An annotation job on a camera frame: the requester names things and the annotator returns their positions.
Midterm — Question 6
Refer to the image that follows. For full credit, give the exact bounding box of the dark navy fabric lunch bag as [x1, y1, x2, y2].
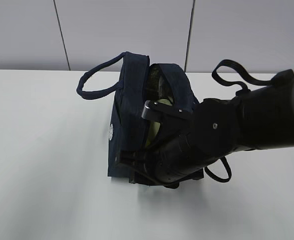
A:
[77, 51, 204, 183]

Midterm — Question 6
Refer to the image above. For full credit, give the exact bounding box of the green lidded glass food container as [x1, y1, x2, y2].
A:
[145, 96, 174, 147]

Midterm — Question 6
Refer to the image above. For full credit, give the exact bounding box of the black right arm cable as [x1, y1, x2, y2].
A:
[204, 59, 275, 183]

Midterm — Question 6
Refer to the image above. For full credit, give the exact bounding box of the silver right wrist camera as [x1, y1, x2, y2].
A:
[141, 99, 195, 121]

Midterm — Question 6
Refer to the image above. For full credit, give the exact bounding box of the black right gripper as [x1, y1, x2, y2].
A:
[114, 147, 180, 189]

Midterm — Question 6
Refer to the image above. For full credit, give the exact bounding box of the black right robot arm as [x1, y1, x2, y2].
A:
[115, 69, 294, 189]

